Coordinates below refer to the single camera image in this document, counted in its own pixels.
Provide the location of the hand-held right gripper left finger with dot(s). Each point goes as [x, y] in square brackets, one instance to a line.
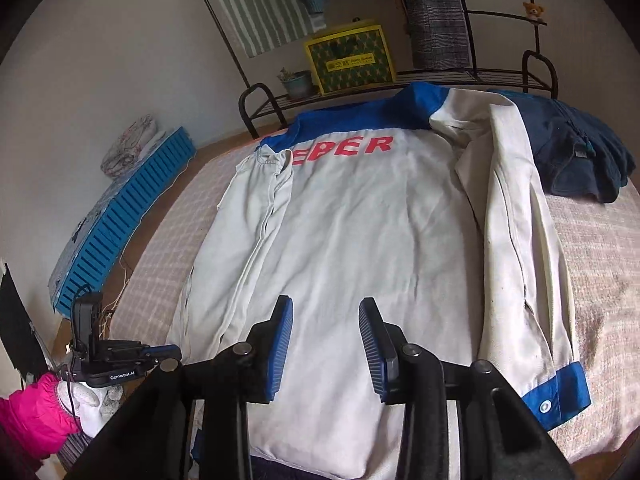
[282, 345]

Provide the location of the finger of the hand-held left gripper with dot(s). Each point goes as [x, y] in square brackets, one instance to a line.
[160, 350]

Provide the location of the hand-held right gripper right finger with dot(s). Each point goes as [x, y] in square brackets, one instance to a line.
[372, 347]

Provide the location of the white and blue jacket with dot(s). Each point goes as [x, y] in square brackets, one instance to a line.
[350, 210]

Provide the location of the person's left forearm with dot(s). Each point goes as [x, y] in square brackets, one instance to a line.
[30, 420]

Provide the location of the dark navy clothes pile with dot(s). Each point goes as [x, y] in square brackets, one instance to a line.
[575, 160]

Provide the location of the black metal clothes rack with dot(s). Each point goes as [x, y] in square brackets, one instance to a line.
[525, 67]

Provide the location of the person's left hand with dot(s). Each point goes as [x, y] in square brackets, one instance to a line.
[92, 405]

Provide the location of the black panel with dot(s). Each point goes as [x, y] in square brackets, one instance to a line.
[17, 320]

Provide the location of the dark striped cloth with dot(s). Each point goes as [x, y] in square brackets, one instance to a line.
[77, 445]

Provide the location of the blue slatted crate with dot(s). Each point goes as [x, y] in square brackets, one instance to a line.
[125, 210]

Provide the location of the floral cloth bundle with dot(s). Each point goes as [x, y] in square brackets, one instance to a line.
[130, 145]

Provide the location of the pink checked blanket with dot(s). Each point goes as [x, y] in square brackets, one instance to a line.
[600, 260]

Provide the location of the small potted plant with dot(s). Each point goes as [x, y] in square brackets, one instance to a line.
[296, 86]

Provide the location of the yellow patterned box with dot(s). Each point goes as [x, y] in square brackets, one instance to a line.
[350, 60]

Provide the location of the grey plaid coat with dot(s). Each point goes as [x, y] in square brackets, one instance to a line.
[435, 20]

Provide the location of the small teddy bear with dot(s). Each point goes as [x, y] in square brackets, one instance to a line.
[534, 10]

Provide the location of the green striped wall hanging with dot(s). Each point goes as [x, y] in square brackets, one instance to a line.
[260, 10]

